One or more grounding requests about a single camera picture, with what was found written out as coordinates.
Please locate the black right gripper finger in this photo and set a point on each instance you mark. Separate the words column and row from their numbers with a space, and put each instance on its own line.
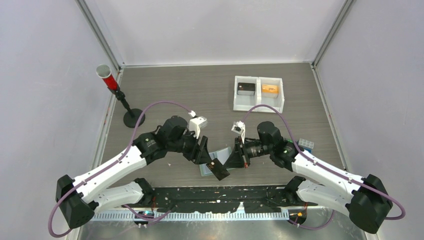
column 230, row 164
column 239, row 156

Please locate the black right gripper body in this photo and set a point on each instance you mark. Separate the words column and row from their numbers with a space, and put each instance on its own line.
column 254, row 148

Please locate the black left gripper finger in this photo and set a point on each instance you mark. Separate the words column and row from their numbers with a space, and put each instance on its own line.
column 201, row 152
column 206, row 169

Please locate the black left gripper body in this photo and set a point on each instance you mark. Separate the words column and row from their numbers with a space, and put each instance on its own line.
column 189, row 143

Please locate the green card holder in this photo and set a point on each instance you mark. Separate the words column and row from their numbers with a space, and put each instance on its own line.
column 222, row 155

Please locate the black credit card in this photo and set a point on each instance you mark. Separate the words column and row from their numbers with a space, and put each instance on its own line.
column 219, row 171

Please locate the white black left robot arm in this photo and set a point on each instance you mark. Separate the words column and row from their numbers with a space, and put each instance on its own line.
column 81, row 197

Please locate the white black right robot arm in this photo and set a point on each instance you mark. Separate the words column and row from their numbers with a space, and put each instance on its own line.
column 362, row 199

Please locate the grey lego brick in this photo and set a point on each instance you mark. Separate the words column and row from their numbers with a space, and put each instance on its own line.
column 306, row 144

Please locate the white two-compartment bin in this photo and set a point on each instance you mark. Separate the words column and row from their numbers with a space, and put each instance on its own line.
column 245, row 102

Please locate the black box in bin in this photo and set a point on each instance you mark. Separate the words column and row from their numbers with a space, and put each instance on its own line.
column 246, row 88

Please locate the orange box in bin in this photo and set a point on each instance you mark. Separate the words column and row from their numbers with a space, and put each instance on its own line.
column 270, row 91

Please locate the red microphone on stand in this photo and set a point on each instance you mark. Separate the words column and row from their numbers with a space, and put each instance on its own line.
column 132, row 115

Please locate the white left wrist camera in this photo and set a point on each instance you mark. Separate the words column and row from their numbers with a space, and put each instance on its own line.
column 196, row 123

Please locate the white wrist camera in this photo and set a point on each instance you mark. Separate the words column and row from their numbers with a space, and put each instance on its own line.
column 239, row 128
column 196, row 123

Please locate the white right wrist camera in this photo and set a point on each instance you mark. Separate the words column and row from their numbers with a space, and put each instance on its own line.
column 239, row 128

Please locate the aluminium front rail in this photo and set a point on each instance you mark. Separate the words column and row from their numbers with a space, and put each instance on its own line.
column 115, row 207

